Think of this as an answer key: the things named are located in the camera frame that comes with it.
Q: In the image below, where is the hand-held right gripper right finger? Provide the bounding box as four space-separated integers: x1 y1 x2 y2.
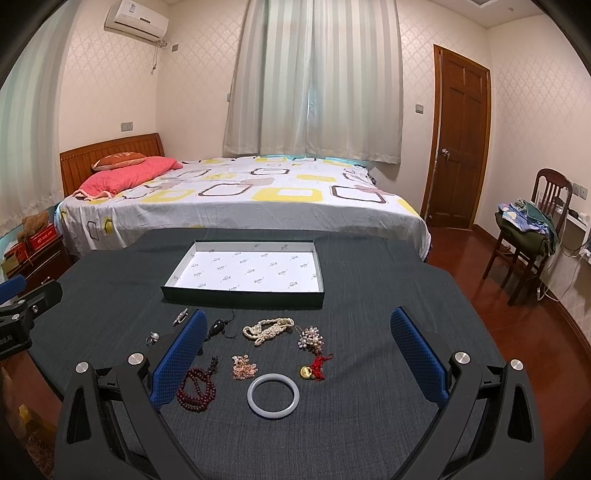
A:
390 306 541 480

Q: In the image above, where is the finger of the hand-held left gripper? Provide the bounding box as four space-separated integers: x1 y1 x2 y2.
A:
0 281 64 324
0 275 27 305

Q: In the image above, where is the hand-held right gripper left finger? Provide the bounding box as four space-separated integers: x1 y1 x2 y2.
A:
54 308 208 480

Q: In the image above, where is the dark carved pendant black cord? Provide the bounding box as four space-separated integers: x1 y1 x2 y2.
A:
203 311 237 344

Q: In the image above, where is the dark red bead necklace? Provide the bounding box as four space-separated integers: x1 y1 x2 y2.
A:
176 355 218 413

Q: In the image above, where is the white jade bangle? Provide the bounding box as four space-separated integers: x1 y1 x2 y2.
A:
247 373 301 420

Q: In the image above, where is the cream pearl bracelet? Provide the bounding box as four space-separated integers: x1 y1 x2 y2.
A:
242 318 295 347

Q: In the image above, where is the green jewelry box white inside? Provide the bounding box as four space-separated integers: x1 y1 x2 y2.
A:
161 240 325 309

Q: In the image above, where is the pearl flower bracelet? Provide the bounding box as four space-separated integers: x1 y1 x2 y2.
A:
296 325 326 352

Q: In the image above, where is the gold ingot charm red cord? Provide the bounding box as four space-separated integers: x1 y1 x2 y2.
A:
299 353 334 381

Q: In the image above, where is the wooden nightstand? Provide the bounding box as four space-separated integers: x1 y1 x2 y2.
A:
0 235 72 296

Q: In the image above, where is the red box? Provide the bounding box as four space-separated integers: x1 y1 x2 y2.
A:
9 224 63 261

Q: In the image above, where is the brown teddy bear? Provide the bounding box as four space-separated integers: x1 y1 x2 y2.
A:
17 212 51 243

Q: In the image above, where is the pink pillow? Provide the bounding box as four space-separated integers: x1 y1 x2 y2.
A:
74 156 184 201

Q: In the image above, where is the orange cushion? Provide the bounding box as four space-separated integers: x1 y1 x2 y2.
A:
91 153 148 172

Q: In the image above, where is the pile of clothes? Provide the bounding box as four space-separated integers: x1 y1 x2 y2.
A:
495 198 559 257

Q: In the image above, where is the wooden headboard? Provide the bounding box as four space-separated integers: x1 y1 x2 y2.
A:
60 133 166 197

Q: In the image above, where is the bed with patterned sheet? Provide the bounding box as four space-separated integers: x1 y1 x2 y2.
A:
54 154 432 264

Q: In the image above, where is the white side cabinet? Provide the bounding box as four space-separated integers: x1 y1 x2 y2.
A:
561 208 591 266

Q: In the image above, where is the dark wooden chair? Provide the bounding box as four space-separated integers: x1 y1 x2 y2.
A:
482 168 573 306

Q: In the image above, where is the brown wooden door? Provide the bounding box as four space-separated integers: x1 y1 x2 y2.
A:
421 44 491 230

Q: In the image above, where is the white curtain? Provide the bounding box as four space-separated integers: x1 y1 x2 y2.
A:
223 0 402 164

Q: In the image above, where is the white air conditioner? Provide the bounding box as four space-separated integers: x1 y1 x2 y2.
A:
104 0 171 42

